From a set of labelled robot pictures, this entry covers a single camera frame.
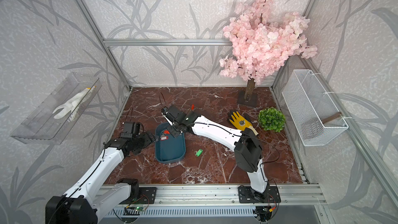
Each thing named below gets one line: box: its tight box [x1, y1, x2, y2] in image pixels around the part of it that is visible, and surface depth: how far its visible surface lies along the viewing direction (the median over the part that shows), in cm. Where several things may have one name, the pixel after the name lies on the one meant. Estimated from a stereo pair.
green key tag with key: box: [193, 148, 204, 157], surface depth 90 cm
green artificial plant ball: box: [258, 106, 287, 133], surface depth 89 cm
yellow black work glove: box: [229, 109, 259, 136], surface depth 101 cm
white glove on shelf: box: [52, 86, 97, 122], surface depth 68 cm
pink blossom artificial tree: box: [219, 0, 318, 102], surface depth 70 cm
